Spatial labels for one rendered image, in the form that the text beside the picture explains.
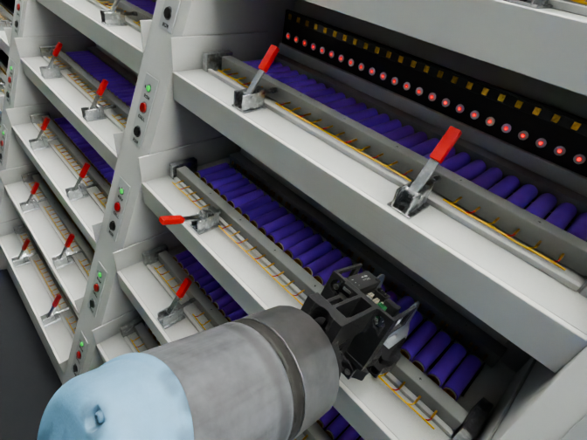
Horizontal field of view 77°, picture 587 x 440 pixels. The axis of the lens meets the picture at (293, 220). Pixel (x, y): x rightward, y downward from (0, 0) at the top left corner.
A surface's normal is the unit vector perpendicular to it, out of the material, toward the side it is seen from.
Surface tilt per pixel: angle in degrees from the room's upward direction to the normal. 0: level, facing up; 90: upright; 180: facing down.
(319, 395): 61
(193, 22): 90
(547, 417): 90
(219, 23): 90
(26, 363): 0
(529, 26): 111
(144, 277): 21
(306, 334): 13
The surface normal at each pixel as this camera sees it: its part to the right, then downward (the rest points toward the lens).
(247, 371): 0.55, -0.67
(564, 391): -0.62, 0.04
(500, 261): 0.14, -0.77
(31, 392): 0.40, -0.84
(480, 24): -0.72, 0.35
